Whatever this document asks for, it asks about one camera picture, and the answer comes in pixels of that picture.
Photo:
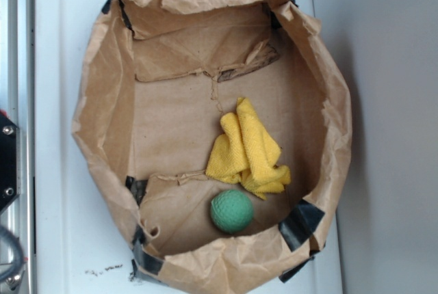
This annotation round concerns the green dimpled ball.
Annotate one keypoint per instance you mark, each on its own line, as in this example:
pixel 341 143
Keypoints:
pixel 231 211

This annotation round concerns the yellow microfiber cloth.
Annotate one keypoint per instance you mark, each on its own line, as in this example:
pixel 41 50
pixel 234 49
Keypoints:
pixel 247 154

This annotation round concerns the brown paper bag bin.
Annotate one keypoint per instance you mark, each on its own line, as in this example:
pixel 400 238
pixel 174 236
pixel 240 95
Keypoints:
pixel 162 80

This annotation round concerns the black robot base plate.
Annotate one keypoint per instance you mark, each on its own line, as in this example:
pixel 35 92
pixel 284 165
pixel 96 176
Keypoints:
pixel 9 154

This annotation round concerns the aluminium frame rail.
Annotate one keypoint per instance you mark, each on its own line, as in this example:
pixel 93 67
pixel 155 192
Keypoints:
pixel 17 123

